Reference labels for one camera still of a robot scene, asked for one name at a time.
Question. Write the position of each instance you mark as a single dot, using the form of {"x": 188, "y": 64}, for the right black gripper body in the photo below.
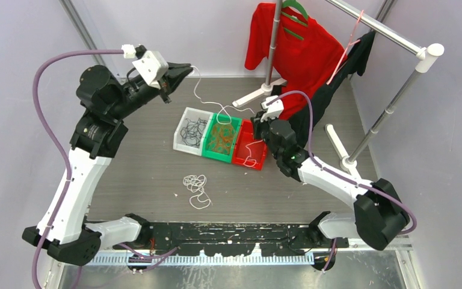
{"x": 262, "y": 131}

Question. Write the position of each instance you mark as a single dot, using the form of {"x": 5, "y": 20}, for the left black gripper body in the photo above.
{"x": 137, "y": 97}

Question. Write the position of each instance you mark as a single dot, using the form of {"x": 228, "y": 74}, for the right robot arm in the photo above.
{"x": 377, "y": 215}

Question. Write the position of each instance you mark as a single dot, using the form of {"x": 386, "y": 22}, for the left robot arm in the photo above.
{"x": 64, "y": 232}

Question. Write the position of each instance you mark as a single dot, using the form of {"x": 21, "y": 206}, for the black t-shirt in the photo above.
{"x": 302, "y": 116}

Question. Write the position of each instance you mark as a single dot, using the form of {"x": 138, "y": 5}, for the red plastic bin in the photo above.
{"x": 248, "y": 151}

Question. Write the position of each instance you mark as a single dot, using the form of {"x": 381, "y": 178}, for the green plastic bin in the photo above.
{"x": 220, "y": 138}

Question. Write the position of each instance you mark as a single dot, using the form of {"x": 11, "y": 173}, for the white plastic bin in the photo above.
{"x": 191, "y": 131}

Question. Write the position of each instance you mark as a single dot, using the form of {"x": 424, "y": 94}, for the red t-shirt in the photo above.
{"x": 302, "y": 54}

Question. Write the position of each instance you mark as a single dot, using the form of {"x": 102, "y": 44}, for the pink clothes hanger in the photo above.
{"x": 349, "y": 44}

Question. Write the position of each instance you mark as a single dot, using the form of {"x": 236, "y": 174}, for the green clothes hanger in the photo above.
{"x": 293, "y": 10}

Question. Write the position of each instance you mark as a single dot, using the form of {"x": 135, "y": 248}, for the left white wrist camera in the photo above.
{"x": 151, "y": 67}

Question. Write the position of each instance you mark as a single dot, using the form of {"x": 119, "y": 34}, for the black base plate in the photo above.
{"x": 232, "y": 239}

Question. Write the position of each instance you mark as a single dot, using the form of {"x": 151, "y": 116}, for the aluminium frame rail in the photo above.
{"x": 231, "y": 259}

